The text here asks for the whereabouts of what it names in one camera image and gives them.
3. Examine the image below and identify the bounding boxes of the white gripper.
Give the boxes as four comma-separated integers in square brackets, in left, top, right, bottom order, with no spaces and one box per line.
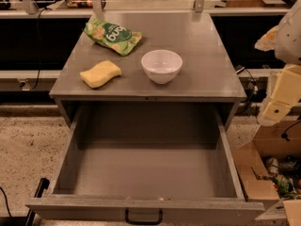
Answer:
[257,16,301,127]

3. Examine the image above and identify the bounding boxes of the black drawer handle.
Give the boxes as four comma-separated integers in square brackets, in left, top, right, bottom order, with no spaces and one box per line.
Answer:
[124,209,163,226]

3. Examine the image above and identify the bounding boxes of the black cable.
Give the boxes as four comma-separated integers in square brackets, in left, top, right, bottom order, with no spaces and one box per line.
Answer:
[30,7,48,91]
[235,65,260,115]

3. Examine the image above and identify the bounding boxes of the yellow sponge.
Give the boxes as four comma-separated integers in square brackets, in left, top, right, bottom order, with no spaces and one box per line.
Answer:
[80,60,121,89]

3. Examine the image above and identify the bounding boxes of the open grey top drawer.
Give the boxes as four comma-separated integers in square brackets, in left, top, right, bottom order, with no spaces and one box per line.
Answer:
[27,103,264,224]

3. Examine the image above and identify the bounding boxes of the green chip bag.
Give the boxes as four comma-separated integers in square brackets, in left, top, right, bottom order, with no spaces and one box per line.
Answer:
[84,18,142,57]

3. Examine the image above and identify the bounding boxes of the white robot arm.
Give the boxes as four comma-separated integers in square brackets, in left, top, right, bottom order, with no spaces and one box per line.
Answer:
[255,0,301,126]

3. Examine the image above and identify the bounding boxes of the cardboard box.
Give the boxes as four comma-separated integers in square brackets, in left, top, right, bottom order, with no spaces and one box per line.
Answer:
[229,121,301,226]

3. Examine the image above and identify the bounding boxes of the black cable right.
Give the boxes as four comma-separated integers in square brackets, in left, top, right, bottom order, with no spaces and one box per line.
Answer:
[235,65,260,115]

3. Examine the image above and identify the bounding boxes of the black cable left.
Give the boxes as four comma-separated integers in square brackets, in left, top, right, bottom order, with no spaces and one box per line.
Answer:
[30,7,48,91]

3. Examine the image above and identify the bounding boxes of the white bowl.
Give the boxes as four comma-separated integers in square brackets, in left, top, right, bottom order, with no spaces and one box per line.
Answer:
[141,50,182,85]

